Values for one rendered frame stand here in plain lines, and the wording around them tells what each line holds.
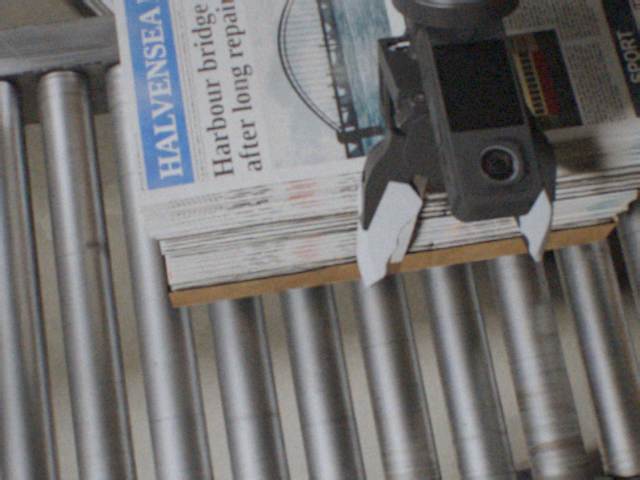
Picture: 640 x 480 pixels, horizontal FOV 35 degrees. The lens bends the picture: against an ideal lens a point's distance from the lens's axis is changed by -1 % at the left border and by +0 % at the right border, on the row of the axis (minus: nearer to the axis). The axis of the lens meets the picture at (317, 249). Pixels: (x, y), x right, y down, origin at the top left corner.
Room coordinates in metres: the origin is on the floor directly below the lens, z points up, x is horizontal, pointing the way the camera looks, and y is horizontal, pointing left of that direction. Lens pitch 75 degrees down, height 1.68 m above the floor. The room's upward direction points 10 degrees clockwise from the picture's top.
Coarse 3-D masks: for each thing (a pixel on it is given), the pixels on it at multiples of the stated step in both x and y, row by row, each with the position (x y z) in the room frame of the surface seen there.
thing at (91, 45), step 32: (0, 32) 0.39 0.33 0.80; (32, 32) 0.40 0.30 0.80; (64, 32) 0.40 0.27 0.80; (96, 32) 0.41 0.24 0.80; (0, 64) 0.36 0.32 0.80; (32, 64) 0.37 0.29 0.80; (64, 64) 0.37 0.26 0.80; (96, 64) 0.38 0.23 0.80; (32, 96) 0.36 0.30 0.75; (96, 96) 0.37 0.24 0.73
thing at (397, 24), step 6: (390, 0) 0.35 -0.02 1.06; (390, 6) 0.35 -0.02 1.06; (390, 12) 0.34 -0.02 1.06; (396, 12) 0.34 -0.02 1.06; (390, 18) 0.34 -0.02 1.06; (396, 18) 0.34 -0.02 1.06; (402, 18) 0.34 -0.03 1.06; (390, 24) 0.33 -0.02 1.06; (396, 24) 0.33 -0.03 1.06; (402, 24) 0.34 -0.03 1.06; (396, 30) 0.33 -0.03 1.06; (402, 30) 0.33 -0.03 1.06; (408, 42) 0.32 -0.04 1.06
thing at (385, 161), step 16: (384, 144) 0.22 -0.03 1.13; (400, 144) 0.22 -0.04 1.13; (368, 160) 0.21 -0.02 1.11; (384, 160) 0.21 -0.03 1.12; (400, 160) 0.21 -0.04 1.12; (368, 176) 0.20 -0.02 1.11; (384, 176) 0.21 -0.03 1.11; (400, 176) 0.21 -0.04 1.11; (368, 192) 0.20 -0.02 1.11; (384, 192) 0.20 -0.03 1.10; (368, 208) 0.19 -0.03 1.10; (368, 224) 0.18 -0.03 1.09
